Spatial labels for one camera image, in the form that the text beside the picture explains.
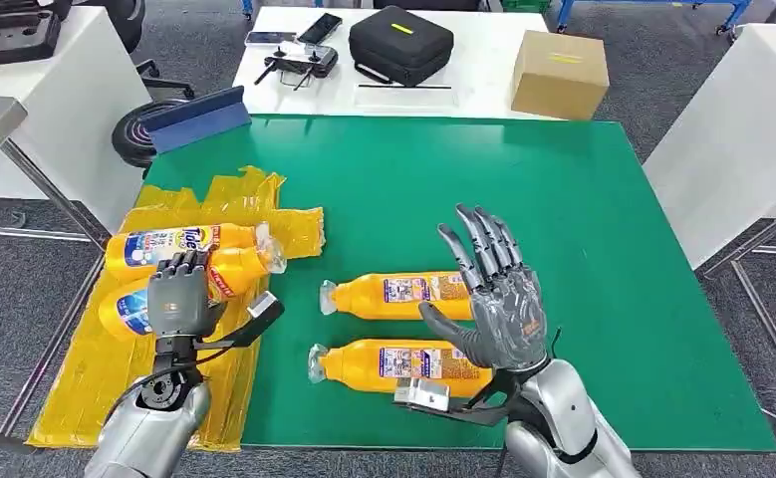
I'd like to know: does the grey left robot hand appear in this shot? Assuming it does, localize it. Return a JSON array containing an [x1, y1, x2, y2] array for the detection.
[[146, 249, 228, 340]]

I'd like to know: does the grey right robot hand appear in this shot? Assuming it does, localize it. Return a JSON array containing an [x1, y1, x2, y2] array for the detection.
[[417, 203, 551, 372]]

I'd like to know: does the orange drink bottle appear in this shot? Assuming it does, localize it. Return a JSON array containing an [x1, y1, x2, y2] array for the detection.
[[104, 222, 274, 286], [98, 240, 289, 343], [307, 338, 495, 399], [318, 271, 476, 324]]

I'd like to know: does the yellow plastic sheet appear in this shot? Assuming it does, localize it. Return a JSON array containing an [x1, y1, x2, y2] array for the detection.
[[25, 165, 327, 454]]

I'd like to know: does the green table mat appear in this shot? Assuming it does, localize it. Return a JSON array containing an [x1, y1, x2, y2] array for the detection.
[[142, 115, 776, 454]]

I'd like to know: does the blue folder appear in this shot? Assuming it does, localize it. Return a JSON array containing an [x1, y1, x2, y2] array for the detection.
[[138, 85, 254, 155]]

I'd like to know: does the black chair base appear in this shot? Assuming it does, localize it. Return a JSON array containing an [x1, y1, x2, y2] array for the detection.
[[134, 58, 196, 101]]

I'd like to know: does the cardboard box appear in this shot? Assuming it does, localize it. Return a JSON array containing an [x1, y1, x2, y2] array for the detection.
[[510, 29, 612, 122]]

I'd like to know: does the white table with items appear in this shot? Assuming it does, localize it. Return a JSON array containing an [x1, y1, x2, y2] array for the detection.
[[231, 5, 565, 122]]

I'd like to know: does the black remote controller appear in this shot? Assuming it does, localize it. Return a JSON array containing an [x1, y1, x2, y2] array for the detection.
[[252, 42, 340, 93]]

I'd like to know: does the phone with pale screen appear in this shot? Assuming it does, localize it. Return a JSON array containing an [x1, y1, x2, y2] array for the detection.
[[243, 30, 299, 48]]

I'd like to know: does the bare white table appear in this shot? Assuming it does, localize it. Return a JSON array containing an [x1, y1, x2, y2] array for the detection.
[[642, 23, 776, 410]]

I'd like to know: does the black zip case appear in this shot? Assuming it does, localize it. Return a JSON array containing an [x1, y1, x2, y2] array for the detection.
[[348, 5, 456, 89]]

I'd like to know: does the black phone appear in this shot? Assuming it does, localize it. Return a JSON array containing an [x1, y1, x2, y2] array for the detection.
[[296, 12, 345, 47]]

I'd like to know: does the black moulded tray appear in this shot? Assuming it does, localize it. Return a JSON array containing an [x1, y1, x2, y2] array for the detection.
[[0, 9, 64, 70]]

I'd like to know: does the green crate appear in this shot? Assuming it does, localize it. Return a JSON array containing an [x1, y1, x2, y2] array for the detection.
[[500, 0, 553, 15]]

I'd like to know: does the blue metal rack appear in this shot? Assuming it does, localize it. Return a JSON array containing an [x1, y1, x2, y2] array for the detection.
[[555, 0, 756, 36]]

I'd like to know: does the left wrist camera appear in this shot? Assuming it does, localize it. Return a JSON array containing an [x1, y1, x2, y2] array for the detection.
[[195, 291, 287, 352]]

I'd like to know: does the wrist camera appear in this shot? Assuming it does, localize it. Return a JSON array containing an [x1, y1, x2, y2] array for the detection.
[[392, 376, 515, 429], [195, 291, 287, 352]]

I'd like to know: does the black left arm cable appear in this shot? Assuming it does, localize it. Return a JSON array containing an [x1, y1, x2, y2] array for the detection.
[[102, 346, 232, 425]]

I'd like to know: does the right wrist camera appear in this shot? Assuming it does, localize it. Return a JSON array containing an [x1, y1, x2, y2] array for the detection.
[[392, 376, 515, 429]]

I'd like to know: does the steel work table frame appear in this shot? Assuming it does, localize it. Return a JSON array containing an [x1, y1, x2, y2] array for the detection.
[[0, 253, 107, 438]]

